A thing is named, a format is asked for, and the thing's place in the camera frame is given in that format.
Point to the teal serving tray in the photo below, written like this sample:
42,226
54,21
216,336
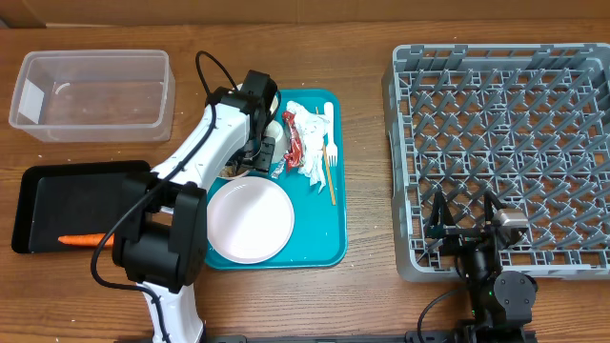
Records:
319,238

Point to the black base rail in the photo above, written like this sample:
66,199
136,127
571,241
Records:
409,337

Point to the black waste tray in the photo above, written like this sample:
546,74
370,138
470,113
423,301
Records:
68,199

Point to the orange carrot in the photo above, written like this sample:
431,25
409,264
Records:
82,240

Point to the white bowl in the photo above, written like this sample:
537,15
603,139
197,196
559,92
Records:
233,170

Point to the crumpled white napkin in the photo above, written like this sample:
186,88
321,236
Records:
311,128

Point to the red snack wrapper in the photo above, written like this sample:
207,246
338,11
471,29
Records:
291,149

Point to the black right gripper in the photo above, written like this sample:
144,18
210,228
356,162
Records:
441,224

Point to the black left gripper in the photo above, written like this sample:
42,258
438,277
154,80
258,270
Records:
263,160

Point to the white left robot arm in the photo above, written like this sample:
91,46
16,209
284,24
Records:
160,239

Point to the white paper cup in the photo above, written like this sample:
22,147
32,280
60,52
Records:
278,138

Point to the white plastic fork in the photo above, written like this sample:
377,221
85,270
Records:
331,148

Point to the pink round plate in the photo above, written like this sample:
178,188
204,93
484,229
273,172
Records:
250,220

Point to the wooden chopstick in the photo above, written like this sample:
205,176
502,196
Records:
326,161

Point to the clear plastic bin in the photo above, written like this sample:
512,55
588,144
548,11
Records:
94,96

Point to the grey dishwasher rack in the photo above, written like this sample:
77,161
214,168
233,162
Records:
527,122

